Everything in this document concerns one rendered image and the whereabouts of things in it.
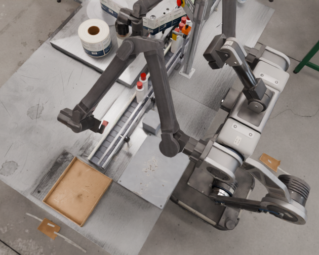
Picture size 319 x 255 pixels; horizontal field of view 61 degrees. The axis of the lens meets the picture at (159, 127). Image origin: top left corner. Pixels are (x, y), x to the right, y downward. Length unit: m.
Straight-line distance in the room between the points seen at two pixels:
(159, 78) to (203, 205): 1.45
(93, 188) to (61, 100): 0.62
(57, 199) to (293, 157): 2.10
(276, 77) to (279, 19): 2.58
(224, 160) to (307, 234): 1.86
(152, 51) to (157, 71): 0.07
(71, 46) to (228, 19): 1.17
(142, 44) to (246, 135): 0.48
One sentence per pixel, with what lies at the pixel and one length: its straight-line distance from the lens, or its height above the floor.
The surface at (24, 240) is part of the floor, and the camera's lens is 2.62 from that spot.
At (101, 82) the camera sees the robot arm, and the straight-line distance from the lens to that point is 1.06.
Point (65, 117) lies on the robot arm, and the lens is 1.23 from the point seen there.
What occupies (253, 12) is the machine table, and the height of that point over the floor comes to 0.83.
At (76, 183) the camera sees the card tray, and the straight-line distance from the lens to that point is 1.66.
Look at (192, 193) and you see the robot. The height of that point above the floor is 0.24.
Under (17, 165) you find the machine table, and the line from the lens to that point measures 1.81.
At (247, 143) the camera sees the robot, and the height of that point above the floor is 1.53.
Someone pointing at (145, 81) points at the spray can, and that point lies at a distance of 1.61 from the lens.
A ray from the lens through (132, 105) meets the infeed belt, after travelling 1.72.
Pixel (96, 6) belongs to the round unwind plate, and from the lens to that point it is 2.23.
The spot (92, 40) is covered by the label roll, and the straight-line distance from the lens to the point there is 1.85.
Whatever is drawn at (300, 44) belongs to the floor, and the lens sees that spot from 3.57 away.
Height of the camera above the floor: 2.41
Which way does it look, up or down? 68 degrees down
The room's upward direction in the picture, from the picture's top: 5 degrees clockwise
